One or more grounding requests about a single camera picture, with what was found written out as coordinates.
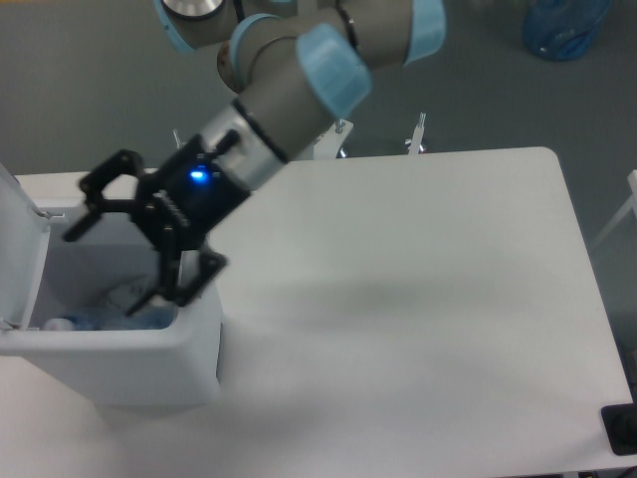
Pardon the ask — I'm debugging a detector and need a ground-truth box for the white trash can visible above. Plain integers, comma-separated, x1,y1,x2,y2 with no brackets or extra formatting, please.
1,203,223,405

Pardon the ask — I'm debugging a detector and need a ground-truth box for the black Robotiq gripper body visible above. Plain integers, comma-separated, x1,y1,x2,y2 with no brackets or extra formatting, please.
131,133,250,251

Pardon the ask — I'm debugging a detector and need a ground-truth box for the white frame at right edge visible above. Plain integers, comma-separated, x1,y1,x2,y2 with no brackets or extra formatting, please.
591,169,637,249

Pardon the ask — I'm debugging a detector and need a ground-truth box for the white plastic bag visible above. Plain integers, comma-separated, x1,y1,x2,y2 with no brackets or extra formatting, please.
99,277,154,316

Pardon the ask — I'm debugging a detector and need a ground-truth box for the black device at table edge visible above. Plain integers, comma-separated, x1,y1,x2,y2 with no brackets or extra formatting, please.
601,403,636,456

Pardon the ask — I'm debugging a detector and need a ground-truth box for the clear plastic water bottle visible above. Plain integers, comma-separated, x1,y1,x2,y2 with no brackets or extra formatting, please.
41,306,175,332

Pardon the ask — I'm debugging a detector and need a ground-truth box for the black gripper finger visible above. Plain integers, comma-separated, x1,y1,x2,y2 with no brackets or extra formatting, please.
125,226,228,316
63,149,145,242

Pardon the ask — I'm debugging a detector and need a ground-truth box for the blue plastic bag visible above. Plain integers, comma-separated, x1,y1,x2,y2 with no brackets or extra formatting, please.
522,0,613,62

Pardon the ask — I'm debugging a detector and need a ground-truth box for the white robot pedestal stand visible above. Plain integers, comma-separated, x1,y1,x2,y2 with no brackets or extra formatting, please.
171,112,429,167

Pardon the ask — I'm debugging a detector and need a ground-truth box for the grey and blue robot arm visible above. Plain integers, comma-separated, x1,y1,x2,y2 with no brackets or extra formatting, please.
64,1,447,314

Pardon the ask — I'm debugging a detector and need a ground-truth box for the white trash can lid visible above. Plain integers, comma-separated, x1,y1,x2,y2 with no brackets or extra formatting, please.
1,167,67,332

